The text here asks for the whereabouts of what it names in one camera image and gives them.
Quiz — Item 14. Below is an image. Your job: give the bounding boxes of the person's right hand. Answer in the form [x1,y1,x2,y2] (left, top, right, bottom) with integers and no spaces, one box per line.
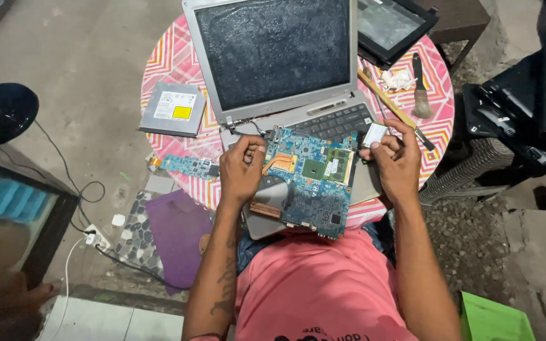
[359,118,422,205]

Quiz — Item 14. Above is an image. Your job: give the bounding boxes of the person's left hand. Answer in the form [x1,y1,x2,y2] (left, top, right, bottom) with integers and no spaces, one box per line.
[219,135,267,204]

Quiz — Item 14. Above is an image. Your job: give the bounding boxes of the blue laptop motherboard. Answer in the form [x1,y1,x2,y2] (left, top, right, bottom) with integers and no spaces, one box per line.
[249,125,360,240]

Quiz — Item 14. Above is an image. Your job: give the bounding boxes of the small silver metal card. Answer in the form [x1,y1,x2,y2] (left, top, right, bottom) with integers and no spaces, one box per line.
[362,123,389,148]

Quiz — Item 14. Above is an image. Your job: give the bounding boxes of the small blue circuit board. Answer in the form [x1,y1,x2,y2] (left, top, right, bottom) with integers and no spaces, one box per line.
[149,154,221,181]

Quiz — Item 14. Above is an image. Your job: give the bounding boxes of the silver open laptop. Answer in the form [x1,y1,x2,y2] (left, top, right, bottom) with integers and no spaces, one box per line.
[181,0,390,240]

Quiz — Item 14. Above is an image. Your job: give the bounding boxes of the silver optical disc drive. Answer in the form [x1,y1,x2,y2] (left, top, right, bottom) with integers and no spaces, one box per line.
[138,81,207,139]

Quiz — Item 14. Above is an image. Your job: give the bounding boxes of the pink patterned tablecloth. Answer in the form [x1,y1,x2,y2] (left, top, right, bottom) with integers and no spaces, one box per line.
[140,13,456,230]

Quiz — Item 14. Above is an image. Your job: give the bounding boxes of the purple cloth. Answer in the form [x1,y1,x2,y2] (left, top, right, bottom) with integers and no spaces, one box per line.
[145,189,214,296]

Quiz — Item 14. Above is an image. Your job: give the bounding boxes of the pebble patterned mat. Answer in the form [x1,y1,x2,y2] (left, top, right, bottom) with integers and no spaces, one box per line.
[113,190,166,278]

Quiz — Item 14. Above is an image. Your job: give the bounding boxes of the person's pink shirt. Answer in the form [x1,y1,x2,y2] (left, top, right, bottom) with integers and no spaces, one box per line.
[234,228,418,341]

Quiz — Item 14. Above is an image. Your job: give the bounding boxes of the crumpled white tissue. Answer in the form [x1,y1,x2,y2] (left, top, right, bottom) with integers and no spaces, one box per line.
[380,70,418,93]

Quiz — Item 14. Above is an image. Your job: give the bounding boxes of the white power strip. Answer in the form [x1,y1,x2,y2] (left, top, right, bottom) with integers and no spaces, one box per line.
[83,224,112,252]

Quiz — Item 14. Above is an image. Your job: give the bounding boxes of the wicker chair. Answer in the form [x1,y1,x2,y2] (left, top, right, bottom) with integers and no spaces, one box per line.
[418,137,520,207]

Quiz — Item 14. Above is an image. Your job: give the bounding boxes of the brown wooden table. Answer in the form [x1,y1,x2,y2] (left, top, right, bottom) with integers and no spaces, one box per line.
[415,0,492,74]

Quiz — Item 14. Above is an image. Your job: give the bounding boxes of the black round helmet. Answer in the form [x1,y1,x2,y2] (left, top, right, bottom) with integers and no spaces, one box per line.
[0,83,40,147]

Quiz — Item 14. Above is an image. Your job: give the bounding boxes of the heap of black laptop parts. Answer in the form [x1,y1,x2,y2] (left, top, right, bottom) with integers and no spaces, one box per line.
[462,0,546,183]

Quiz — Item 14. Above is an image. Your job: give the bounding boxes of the green plastic stool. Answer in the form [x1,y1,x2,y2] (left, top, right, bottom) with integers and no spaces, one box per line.
[459,291,536,341]

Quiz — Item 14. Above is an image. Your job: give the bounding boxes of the yellow handled tool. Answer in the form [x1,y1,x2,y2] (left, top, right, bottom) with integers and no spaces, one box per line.
[357,70,436,152]

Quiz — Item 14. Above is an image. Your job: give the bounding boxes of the black handled brush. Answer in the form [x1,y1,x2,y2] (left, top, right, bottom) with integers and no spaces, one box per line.
[411,52,435,119]

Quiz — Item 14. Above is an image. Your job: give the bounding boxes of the black cable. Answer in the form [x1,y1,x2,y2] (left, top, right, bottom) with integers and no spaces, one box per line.
[0,83,192,292]

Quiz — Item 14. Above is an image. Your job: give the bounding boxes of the white cable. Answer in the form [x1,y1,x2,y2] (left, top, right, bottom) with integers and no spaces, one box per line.
[50,238,87,341]

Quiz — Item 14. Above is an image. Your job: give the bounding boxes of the glass tank with black frame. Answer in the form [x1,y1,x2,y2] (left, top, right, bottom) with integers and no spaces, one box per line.
[0,142,80,290]

